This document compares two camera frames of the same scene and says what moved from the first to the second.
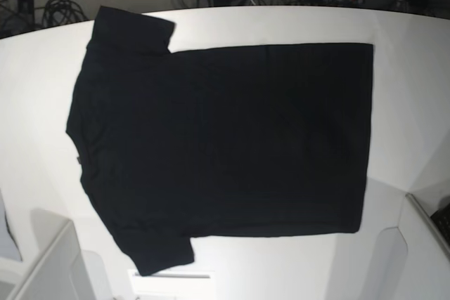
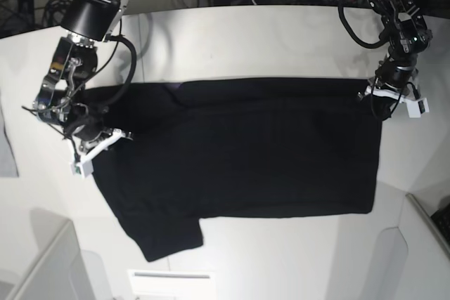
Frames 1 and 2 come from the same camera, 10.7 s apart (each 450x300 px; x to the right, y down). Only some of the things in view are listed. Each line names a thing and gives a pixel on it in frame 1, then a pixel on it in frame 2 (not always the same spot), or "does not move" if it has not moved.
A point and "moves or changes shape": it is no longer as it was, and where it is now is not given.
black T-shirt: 245,142 moves or changes shape
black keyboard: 441,218 does not move
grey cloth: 8,247 to 8,166
